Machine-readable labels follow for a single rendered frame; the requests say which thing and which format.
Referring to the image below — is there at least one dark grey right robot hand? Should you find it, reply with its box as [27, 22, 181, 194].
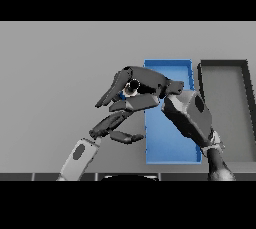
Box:
[94, 65, 185, 113]

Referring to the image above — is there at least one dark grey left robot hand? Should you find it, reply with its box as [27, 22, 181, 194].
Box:
[88, 109, 145, 145]

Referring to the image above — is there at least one blue pipe with pale ring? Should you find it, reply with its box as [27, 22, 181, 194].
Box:
[119, 78, 141, 101]

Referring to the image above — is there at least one blue bin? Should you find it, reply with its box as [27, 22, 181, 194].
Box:
[143, 58, 203, 165]

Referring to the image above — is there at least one dark grey bin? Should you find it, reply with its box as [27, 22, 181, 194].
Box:
[196, 59, 256, 164]

